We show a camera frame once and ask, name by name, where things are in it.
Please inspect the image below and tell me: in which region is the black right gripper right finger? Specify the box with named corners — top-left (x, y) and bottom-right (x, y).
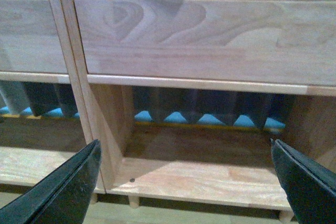
top-left (270, 139), bottom-right (335, 223)

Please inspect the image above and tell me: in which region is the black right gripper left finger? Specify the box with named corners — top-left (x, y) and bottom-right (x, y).
top-left (1, 140), bottom-right (101, 223)

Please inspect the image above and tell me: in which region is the right unit lower drawer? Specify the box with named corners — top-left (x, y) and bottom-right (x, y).
top-left (75, 0), bottom-right (335, 86)

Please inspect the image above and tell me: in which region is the wooden shelf unit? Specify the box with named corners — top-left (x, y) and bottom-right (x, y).
top-left (1, 0), bottom-right (93, 186)
top-left (61, 0), bottom-right (335, 223)

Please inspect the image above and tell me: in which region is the left wooden shelf unit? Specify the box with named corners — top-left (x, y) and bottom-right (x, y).
top-left (1, 0), bottom-right (93, 186)

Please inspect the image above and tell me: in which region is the unit drawer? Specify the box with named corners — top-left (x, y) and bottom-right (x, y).
top-left (75, 0), bottom-right (335, 86)
top-left (1, 0), bottom-right (67, 74)

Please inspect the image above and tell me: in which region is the left unit lower drawer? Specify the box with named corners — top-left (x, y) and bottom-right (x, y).
top-left (1, 0), bottom-right (67, 74)

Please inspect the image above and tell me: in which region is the right wooden shelf unit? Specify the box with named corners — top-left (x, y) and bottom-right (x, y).
top-left (61, 0), bottom-right (335, 223)

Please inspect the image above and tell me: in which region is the grey curtain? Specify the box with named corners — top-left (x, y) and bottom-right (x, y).
top-left (1, 81), bottom-right (296, 130)

